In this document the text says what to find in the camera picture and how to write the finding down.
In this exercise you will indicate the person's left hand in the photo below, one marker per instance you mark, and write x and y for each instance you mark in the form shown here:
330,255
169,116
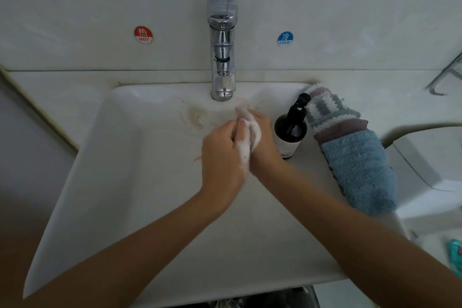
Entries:
222,167

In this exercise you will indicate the person's right hand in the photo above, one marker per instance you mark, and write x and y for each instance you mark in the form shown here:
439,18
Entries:
265,149

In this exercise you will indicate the grey stained cloth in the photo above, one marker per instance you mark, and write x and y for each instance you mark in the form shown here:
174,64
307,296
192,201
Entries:
245,134

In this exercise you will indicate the grey yellow striped cloth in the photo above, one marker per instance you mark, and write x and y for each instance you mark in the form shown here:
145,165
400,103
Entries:
330,108

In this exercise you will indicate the white ceramic sink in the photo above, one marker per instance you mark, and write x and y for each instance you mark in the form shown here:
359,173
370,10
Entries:
238,243

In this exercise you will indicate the pink white striped cloth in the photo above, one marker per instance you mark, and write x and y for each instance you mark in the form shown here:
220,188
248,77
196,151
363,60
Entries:
321,90

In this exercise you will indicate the blue stained cloth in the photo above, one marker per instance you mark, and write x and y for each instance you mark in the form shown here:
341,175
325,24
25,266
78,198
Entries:
361,173

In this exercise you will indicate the person's left forearm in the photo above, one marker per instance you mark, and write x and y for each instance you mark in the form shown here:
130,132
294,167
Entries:
115,261

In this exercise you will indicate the person's right forearm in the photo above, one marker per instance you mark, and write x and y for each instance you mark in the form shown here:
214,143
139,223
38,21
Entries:
368,243

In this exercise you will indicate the black pump soap bottle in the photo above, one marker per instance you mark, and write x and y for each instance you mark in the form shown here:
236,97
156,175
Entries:
291,134

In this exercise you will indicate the chrome faucet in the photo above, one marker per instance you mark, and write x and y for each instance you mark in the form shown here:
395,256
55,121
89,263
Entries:
222,48

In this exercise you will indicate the blue round sticker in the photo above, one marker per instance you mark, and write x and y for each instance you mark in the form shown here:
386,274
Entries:
285,38

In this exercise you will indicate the gray patterned trousers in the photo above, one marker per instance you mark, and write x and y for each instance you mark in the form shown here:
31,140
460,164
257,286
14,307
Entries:
245,300

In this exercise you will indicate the red round sticker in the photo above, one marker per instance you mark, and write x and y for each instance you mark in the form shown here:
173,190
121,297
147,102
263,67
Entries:
143,34

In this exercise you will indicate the white toilet tank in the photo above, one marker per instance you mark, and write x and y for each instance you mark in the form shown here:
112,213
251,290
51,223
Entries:
429,174

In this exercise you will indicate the white toilet lid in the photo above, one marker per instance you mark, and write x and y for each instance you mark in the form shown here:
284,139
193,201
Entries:
442,253

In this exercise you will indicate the teal tube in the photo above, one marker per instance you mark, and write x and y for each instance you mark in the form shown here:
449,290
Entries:
455,257

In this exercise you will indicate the metal wall shelf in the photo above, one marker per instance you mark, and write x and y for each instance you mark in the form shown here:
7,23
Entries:
446,79

